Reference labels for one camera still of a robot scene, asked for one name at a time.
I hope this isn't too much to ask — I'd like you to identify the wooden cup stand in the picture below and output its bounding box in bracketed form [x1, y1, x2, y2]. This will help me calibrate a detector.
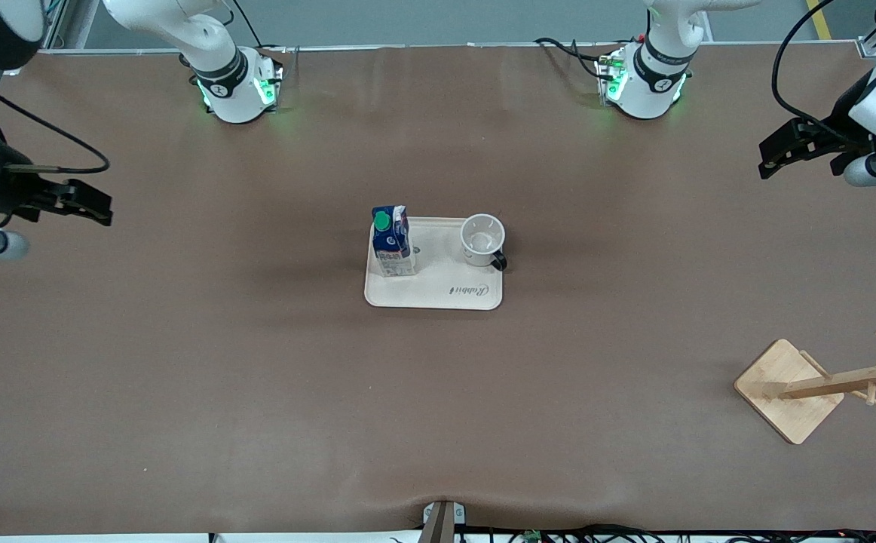
[734, 329, 876, 446]

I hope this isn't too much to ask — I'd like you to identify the metal table edge bracket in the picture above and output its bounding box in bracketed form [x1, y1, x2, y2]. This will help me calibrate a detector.
[422, 500, 467, 543]

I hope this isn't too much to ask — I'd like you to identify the white cup with black handle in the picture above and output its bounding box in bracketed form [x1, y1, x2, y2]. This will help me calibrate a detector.
[459, 214, 508, 272]

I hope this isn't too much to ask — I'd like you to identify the black right arm base cable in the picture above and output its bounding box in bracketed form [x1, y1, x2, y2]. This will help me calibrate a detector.
[227, 0, 289, 55]

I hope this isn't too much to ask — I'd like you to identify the beige rectangular plastic tray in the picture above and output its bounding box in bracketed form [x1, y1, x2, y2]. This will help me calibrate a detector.
[364, 216, 504, 311]

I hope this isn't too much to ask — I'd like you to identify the aluminium frame profile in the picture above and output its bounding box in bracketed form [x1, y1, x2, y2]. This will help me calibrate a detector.
[35, 0, 69, 52]

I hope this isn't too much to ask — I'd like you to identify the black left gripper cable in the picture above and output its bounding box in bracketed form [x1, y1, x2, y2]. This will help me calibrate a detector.
[771, 0, 865, 129]

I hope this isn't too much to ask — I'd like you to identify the black left arm base cable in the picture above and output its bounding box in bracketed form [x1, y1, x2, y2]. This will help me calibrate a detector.
[534, 37, 614, 81]

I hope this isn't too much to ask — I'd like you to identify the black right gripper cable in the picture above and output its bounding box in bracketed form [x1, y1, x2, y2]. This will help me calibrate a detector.
[0, 66, 112, 175]

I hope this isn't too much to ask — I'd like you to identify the black arm base cable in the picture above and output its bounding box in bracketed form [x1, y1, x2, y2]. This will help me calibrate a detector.
[227, 0, 289, 55]
[534, 37, 614, 81]

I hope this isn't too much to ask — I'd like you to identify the blue and white milk carton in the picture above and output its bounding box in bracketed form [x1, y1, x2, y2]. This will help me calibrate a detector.
[370, 204, 418, 278]

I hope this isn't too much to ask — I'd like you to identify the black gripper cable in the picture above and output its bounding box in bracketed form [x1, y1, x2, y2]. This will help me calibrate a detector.
[771, 0, 865, 129]
[0, 66, 112, 175]

